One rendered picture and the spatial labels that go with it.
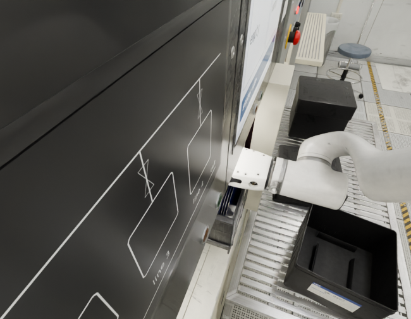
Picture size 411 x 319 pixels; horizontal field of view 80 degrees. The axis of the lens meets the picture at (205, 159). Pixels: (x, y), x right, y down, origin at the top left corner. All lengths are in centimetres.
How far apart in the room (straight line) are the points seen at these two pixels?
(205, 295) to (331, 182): 50
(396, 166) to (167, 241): 39
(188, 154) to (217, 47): 7
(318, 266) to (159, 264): 94
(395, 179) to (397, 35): 460
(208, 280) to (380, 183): 58
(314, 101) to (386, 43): 368
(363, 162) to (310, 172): 12
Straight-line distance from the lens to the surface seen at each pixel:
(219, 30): 17
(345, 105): 145
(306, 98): 142
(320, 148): 61
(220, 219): 60
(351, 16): 484
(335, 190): 58
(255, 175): 57
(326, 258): 110
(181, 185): 16
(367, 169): 50
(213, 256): 90
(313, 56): 244
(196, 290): 86
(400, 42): 507
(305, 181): 57
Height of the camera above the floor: 169
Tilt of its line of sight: 44 degrees down
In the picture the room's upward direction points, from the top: straight up
